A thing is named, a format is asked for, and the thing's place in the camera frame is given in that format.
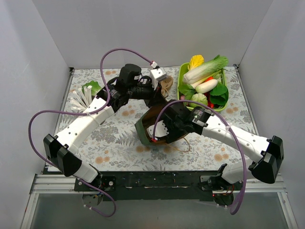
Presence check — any brown green paper bag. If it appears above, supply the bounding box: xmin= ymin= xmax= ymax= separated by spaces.
xmin=135 ymin=104 xmax=191 ymax=153

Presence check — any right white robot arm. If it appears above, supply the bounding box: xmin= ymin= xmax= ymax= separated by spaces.
xmin=159 ymin=100 xmax=284 ymax=190

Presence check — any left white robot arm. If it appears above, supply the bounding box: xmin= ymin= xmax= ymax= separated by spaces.
xmin=43 ymin=64 xmax=167 ymax=191

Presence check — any red pepper toy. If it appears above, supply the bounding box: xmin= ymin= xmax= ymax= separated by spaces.
xmin=204 ymin=76 xmax=214 ymax=108

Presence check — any green plastic basket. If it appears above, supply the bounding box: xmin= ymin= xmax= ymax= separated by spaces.
xmin=177 ymin=62 xmax=230 ymax=113

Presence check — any large napa cabbage toy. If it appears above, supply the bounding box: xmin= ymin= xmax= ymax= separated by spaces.
xmin=183 ymin=55 xmax=229 ymax=84

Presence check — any yellow leafy vegetable toy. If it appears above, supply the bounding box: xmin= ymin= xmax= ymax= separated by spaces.
xmin=188 ymin=54 xmax=204 ymax=71

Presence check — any white radish toy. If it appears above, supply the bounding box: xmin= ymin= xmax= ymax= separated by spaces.
xmin=195 ymin=79 xmax=218 ymax=94

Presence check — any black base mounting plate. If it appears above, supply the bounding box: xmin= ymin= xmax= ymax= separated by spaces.
xmin=74 ymin=171 xmax=245 ymax=201

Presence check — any small bok choy toy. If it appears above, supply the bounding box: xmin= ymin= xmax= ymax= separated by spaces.
xmin=82 ymin=80 xmax=102 ymax=96

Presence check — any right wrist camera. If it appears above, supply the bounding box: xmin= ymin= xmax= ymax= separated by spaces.
xmin=146 ymin=120 xmax=169 ymax=140

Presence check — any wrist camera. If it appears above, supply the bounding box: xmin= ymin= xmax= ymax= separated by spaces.
xmin=150 ymin=67 xmax=167 ymax=90
xmin=146 ymin=120 xmax=169 ymax=140

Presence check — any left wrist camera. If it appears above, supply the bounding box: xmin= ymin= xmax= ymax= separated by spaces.
xmin=150 ymin=67 xmax=167 ymax=90

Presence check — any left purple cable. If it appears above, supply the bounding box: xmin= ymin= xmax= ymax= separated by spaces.
xmin=28 ymin=48 xmax=158 ymax=218

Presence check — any purple cable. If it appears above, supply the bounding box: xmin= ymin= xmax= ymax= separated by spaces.
xmin=153 ymin=99 xmax=247 ymax=215
xmin=28 ymin=48 xmax=158 ymax=218

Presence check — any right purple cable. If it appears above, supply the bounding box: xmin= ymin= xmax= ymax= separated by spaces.
xmin=153 ymin=99 xmax=247 ymax=215

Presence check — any aluminium frame rail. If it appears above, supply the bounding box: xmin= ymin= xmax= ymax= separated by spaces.
xmin=21 ymin=174 xmax=298 ymax=229

